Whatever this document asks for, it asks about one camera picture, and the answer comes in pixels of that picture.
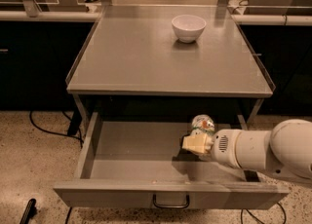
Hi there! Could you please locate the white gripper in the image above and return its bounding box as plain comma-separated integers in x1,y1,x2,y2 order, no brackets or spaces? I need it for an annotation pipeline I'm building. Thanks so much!
182,130,270,169

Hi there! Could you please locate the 7up soda can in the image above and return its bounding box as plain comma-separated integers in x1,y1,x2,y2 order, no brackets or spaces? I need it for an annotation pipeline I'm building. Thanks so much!
191,114,215,136

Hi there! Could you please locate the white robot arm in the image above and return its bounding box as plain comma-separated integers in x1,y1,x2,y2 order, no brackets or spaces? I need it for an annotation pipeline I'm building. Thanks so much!
181,118,312,185

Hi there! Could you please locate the grey open top drawer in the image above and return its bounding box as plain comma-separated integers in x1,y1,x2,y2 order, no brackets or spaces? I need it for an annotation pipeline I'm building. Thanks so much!
54,113,289,209

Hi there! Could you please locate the white ceramic bowl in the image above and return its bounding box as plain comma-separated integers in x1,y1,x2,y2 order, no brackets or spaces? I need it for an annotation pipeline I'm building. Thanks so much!
172,15,207,43

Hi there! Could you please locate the grey cabinet table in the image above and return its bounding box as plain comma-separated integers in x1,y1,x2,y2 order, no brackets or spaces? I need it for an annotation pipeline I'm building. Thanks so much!
67,6,274,115

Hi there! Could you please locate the black object on floor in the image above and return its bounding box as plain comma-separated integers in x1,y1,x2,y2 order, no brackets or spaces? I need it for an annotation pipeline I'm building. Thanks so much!
19,198,36,224

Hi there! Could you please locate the left dark counter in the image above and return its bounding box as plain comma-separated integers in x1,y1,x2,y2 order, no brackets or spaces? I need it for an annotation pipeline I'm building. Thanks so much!
0,0,95,111

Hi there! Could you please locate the black drawer handle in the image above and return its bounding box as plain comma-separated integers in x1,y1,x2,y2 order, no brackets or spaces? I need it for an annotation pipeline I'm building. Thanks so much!
152,194,190,209

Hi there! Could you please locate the black floor cable right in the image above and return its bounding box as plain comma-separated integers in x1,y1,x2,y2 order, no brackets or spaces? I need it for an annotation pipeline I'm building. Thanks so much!
240,202,288,224

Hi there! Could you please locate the black floor cable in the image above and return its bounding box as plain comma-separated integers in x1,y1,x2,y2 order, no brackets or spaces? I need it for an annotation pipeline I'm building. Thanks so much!
28,110,85,148
240,202,288,224

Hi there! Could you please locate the black floor cable left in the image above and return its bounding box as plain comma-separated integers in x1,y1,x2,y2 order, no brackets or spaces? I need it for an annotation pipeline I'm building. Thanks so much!
28,110,85,148

